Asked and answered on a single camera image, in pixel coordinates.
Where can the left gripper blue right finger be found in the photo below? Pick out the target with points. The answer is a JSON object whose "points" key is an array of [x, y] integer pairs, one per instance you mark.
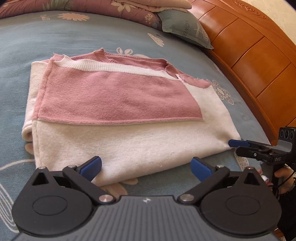
{"points": [[209, 176]]}

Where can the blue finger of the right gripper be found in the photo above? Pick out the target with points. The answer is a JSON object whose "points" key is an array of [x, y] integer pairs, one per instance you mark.
{"points": [[257, 154], [247, 143]]}

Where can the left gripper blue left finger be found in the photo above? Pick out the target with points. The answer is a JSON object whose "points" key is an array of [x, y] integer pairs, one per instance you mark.
{"points": [[80, 178]]}

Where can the pink and cream knit sweater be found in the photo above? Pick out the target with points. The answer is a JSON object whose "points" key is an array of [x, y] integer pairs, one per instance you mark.
{"points": [[139, 115]]}

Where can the person's right hand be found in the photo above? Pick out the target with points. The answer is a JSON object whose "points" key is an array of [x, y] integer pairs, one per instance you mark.
{"points": [[279, 178]]}

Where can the orange wooden headboard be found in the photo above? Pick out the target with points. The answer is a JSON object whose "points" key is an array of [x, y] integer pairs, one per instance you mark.
{"points": [[256, 56]]}

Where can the blue-green flowers pillow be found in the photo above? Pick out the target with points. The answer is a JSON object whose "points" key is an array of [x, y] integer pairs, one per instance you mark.
{"points": [[185, 26]]}

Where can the blue floral bed sheet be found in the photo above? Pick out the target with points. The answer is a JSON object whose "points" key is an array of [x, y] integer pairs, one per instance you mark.
{"points": [[92, 34]]}

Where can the pink floral folded quilt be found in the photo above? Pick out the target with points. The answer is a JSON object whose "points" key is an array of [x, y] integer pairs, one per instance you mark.
{"points": [[80, 11]]}

